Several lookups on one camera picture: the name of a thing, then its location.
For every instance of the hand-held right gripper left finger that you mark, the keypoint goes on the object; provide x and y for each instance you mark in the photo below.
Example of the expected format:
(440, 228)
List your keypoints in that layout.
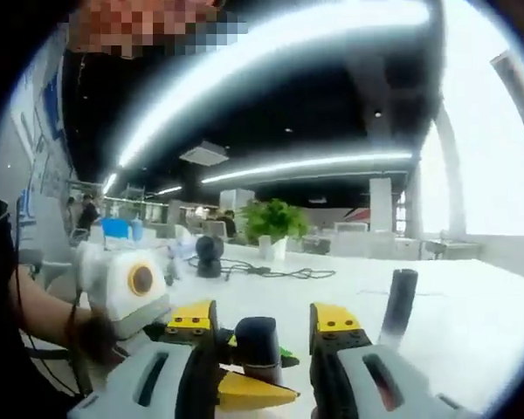
(126, 384)

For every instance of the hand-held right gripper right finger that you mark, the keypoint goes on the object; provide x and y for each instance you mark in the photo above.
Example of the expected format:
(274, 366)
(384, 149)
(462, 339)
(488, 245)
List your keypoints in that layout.
(397, 384)

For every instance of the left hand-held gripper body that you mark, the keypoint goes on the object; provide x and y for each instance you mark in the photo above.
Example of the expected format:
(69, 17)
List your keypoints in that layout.
(109, 279)

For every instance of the short dark cosmetic bottle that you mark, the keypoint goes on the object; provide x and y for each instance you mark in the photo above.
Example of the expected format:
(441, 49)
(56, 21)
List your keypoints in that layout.
(266, 375)

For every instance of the black bottle cap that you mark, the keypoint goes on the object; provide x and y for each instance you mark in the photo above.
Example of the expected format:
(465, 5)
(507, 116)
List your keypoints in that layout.
(257, 340)

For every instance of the tall dark cosmetic bottle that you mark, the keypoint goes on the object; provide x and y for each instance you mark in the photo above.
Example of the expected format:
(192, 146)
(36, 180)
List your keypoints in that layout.
(399, 301)

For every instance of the blue bottle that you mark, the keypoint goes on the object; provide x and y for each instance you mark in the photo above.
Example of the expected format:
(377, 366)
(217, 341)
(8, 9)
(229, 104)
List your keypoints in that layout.
(137, 229)

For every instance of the small green black object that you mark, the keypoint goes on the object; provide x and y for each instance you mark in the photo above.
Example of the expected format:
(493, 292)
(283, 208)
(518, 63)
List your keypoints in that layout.
(288, 357)

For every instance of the blue box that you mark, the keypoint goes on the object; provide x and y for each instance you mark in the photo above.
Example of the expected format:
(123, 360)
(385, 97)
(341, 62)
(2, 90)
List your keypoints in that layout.
(117, 229)

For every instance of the white table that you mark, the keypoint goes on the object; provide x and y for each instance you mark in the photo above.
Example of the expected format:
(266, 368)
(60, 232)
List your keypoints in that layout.
(445, 331)

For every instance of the pale crumpled bag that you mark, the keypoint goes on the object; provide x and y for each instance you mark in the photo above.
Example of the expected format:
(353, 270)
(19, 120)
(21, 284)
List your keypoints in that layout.
(185, 246)

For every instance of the metal rack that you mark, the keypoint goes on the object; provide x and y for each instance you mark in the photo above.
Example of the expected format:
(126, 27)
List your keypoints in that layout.
(135, 198)

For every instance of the ceiling light strip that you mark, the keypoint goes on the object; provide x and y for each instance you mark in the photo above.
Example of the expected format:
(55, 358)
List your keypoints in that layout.
(109, 183)
(169, 190)
(310, 163)
(244, 70)

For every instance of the person in black shirt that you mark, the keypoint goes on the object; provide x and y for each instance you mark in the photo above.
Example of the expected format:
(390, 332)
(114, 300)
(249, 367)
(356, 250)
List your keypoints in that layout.
(8, 371)

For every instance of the green plant in white pot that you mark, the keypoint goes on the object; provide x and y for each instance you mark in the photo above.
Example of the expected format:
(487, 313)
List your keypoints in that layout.
(275, 218)

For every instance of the steel sink counter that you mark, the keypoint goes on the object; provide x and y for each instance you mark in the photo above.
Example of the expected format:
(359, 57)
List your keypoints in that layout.
(452, 249)

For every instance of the white office furniture row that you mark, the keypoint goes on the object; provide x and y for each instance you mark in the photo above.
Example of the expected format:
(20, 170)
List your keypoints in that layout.
(362, 242)

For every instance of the ceiling air vent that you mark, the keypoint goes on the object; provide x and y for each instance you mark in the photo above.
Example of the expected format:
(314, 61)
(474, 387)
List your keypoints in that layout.
(203, 155)

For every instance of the white pillar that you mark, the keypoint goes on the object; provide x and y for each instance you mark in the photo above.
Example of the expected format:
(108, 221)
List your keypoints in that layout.
(381, 205)

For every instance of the black round camera device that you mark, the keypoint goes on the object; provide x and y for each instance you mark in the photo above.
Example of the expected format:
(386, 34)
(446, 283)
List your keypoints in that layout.
(209, 255)

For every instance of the blue white wall poster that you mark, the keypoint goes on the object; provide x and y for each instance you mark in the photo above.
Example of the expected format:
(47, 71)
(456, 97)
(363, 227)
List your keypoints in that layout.
(43, 144)

